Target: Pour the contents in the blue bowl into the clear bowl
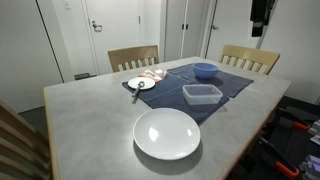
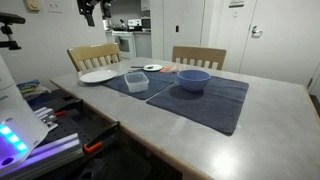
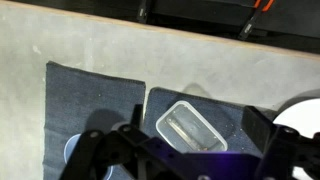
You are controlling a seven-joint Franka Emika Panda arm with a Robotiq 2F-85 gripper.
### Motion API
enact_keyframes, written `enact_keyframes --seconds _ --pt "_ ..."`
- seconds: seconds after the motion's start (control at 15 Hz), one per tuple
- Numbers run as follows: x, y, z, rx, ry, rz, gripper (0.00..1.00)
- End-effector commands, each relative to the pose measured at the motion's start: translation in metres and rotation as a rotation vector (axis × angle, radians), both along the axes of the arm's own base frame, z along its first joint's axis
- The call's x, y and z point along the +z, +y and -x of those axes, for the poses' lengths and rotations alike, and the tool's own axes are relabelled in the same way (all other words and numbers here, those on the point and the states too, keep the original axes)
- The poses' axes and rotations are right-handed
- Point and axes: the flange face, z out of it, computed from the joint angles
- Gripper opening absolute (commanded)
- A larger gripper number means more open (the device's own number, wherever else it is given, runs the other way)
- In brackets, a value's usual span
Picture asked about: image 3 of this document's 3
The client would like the dark blue woven placemat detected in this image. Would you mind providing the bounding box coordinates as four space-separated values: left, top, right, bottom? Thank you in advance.
42 60 147 180
143 87 279 159

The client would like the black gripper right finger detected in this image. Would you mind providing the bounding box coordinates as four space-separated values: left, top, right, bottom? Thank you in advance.
241 105 320 180

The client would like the large white plate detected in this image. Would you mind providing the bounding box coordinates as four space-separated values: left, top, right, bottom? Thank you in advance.
272 98 320 180

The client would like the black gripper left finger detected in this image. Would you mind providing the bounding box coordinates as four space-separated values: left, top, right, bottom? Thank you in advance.
59 103 183 180

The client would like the black clamp with orange handle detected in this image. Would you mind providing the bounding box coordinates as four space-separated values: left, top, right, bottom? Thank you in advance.
237 0 276 41

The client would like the clear plastic container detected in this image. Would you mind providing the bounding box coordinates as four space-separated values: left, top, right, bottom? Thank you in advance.
155 99 229 155

